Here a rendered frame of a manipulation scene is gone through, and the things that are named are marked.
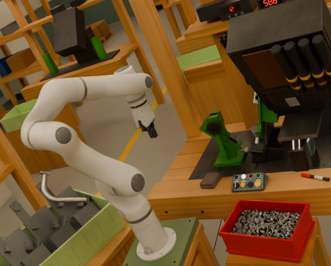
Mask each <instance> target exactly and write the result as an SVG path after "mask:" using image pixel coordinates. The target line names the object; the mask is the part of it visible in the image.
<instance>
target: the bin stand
mask: <svg viewBox="0 0 331 266"><path fill-rule="evenodd" d="M312 219H313V221H315V222H316V223H315V225H314V226H315V227H314V230H313V232H312V234H311V237H310V239H309V241H308V244H307V246H306V249H305V251H304V254H303V256H302V258H301V261H300V263H291V262H284V261H277V260H269V259H262V258H255V257H250V256H242V255H235V254H230V253H229V254H228V257H227V259H226V262H225V265H226V266H313V264H312V262H311V261H312V258H314V261H315V265H316V266H331V264H330V261H329V257H328V254H327V251H326V248H325V245H324V241H323V238H322V236H321V232H320V229H321V227H320V224H319V221H318V218H317V217H314V218H312Z"/></svg>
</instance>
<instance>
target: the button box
mask: <svg viewBox="0 0 331 266"><path fill-rule="evenodd" d="M251 174H252V175H253V177H252V178H249V175H250V174H244V175H245V178H244V179H243V178H242V175H243V174H239V175H238V179H235V178H234V177H235V175H232V192H247V191H264V189H265V187H266V184H267V181H268V176H267V175H266V174H265V173H259V174H260V177H257V176H256V174H257V173H251ZM255 181H260V182H261V186H259V187H256V186H255V184H254V183H255ZM242 182H244V183H245V187H241V186H240V184H241V183H242ZM248 182H253V186H252V187H249V186H248ZM234 183H238V184H239V187H238V188H234V187H233V184H234Z"/></svg>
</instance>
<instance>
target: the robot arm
mask: <svg viewBox="0 0 331 266"><path fill-rule="evenodd" d="M152 86H153V79H152V77H151V76H150V75H149V74H146V73H136V72H135V70H134V68H133V66H132V65H127V66H124V67H122V68H120V69H118V70H117V71H115V73H114V74H113V75H102V76H90V77H75V78H61V79H53V80H50V81H48V82H47V83H45V84H44V86H43V87H42V89H41V91H40V94H39V97H38V99H37V102H36V104H35V106H34V108H33V109H32V111H31V112H30V113H29V114H28V116H27V117H26V118H25V120H24V122H23V124H22V128H21V140H22V143H23V144H24V145H25V146H26V147H27V148H30V149H34V150H49V151H53V152H55V153H57V154H59V155H61V156H62V157H63V159H64V161H65V163H66V164H68V165H69V166H70V167H72V168H74V169H75V170H77V171H79V172H81V173H83V174H85V175H87V176H89V177H91V178H93V179H94V180H95V185H96V188H97V190H98V191H99V193H100V194H101V195H102V196H103V197H104V198H105V199H106V200H107V201H108V202H109V203H110V204H111V205H113V206H114V207H115V208H117V209H118V210H119V211H121V212H122V214H123V216H124V217H125V219H126V221H127V222H128V224H129V226H130V227H131V229H132V231H133V232H134V234H135V236H136V237H137V239H138V241H139V243H138V246H137V255H138V256H139V258H140V259H142V260H144V261H155V260H158V259H160V258H162V257H164V256H165V255H167V254H168V253H169V252H170V251H171V250H172V249H173V247H174V246H175V244H176V240H177V236H176V233H175V232H174V230H172V229H170V228H168V227H163V226H162V224H161V223H160V221H159V219H158V217H157V215H156V214H155V212H154V210H153V208H152V206H151V205H150V203H149V201H148V200H147V198H146V197H145V196H144V195H143V194H141V192H142V190H143V189H144V186H145V178H144V176H143V174H142V172H141V171H140V170H138V169H137V168H136V167H134V166H131V165H128V164H126V163H123V162H121V161H118V160H116V159H113V158H110V157H108V156H105V155H103V154H101V153H99V152H97V151H95V150H94V149H92V148H91V147H89V146H88V145H86V144H85V143H83V142H82V141H81V140H80V138H79V137H78V135H77V133H76V131H75V130H74V129H73V128H71V127H70V126H68V125H67V124H64V123H62V122H58V121H53V120H54V119H55V118H56V117H57V116H58V114H59V113H60V112H61V111H62V109H63V108H64V106H65V105H66V104H67V103H69V102H78V101H86V100H94V99H100V98H108V97H117V96H124V97H125V99H126V101H127V103H128V105H129V106H130V107H131V113H132V116H133V119H134V121H135V124H136V126H137V128H138V129H140V128H141V129H142V132H144V131H147V132H148V134H149V136H150V138H156V137H157V136H158V134H157V132H156V130H155V126H154V120H155V114H154V112H153V109H152V107H151V106H150V104H149V102H148V101H147V97H146V95H145V92H147V91H149V90H150V89H151V88H152Z"/></svg>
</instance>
